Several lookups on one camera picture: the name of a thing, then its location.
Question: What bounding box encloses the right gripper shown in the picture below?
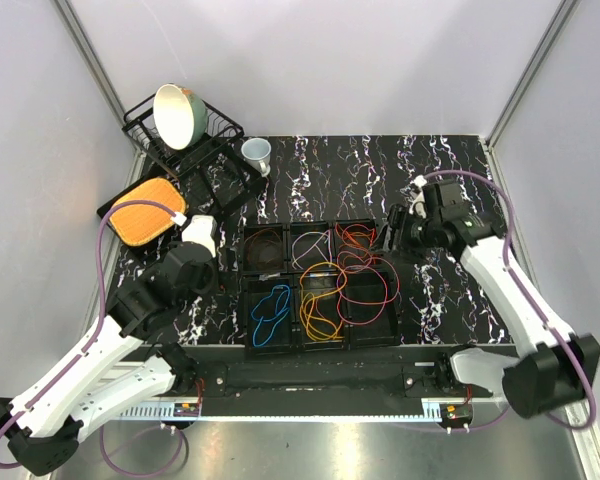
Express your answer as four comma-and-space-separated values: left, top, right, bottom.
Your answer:
367, 204, 440, 266

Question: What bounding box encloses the orange cable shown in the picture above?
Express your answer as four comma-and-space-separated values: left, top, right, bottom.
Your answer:
333, 222, 382, 266

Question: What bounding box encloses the red cable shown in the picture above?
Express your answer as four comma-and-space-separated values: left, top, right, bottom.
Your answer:
335, 229, 401, 327

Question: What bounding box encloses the yellow cable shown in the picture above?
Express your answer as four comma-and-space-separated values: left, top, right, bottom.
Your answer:
298, 262, 350, 343

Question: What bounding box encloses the brown cable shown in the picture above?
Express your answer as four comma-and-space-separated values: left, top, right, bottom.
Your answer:
244, 228, 284, 270

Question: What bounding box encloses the blue cable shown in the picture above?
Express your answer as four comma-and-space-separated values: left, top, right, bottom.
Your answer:
250, 283, 291, 348

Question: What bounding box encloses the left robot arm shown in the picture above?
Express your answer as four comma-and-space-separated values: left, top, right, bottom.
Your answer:
0, 241, 218, 476

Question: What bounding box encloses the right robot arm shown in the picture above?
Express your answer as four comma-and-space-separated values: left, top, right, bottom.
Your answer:
372, 170, 600, 428

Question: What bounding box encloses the black bin back right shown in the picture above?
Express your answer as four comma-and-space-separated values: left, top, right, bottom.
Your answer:
334, 219, 380, 273

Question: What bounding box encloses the black bin back middle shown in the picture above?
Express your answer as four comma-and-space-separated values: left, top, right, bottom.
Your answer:
288, 221, 335, 272

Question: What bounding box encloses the black bin back left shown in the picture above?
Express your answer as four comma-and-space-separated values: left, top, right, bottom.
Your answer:
241, 224, 286, 274

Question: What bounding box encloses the black bin front left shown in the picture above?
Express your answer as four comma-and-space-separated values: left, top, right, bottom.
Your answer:
241, 274, 295, 358

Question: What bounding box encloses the black dish rack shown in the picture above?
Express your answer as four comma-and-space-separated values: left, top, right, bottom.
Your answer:
122, 97, 266, 222

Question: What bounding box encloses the white mug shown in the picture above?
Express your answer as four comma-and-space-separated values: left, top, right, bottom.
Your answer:
241, 137, 272, 177

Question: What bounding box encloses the green and white bowl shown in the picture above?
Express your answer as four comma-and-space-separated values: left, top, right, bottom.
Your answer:
153, 84, 208, 150

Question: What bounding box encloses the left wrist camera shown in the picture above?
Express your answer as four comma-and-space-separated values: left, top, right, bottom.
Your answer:
171, 212, 217, 258

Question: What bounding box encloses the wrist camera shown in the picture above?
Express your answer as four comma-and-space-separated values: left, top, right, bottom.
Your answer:
171, 212, 217, 258
409, 175, 427, 219

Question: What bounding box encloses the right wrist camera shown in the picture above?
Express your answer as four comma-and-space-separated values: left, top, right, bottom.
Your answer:
409, 175, 427, 219

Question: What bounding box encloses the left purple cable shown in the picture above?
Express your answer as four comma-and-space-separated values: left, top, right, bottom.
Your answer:
0, 199, 191, 475

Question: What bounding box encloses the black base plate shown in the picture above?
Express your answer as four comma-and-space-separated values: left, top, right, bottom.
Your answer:
138, 344, 494, 399

